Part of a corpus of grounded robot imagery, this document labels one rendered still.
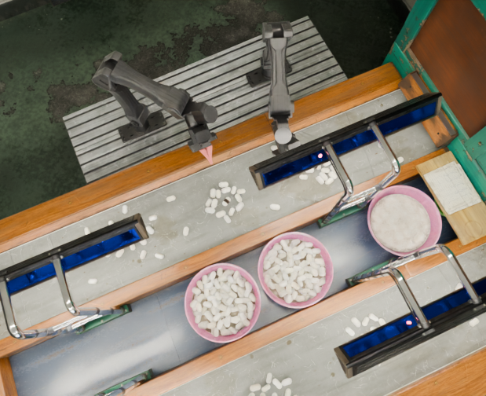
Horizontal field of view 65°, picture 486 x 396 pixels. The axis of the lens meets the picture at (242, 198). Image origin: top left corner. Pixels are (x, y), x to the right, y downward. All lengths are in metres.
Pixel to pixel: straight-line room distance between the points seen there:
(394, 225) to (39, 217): 1.33
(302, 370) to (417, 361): 0.39
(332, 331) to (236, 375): 0.36
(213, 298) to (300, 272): 0.32
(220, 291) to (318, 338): 0.38
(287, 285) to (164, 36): 1.95
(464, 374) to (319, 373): 0.47
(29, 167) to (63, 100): 0.48
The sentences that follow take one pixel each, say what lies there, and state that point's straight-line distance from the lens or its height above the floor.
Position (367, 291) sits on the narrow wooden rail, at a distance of 1.43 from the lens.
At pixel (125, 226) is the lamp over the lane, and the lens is 1.10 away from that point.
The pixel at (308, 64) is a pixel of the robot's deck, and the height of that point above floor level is 0.67.
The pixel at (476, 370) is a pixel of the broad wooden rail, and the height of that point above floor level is 0.76.
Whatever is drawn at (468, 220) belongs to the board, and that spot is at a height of 0.78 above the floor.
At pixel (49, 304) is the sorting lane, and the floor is 0.74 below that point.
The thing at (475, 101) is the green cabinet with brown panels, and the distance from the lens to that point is 1.52.
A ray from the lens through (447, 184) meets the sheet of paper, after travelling 1.60.
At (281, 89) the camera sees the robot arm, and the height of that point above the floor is 1.02.
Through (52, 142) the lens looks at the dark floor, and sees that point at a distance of 2.65.
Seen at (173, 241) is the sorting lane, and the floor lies 0.74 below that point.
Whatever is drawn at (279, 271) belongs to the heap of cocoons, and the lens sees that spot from 1.42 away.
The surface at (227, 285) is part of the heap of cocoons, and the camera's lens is 1.40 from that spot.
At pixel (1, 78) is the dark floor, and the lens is 3.04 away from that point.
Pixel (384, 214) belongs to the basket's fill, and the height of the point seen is 0.73.
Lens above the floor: 2.13
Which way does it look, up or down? 74 degrees down
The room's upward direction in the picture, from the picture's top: 4 degrees counter-clockwise
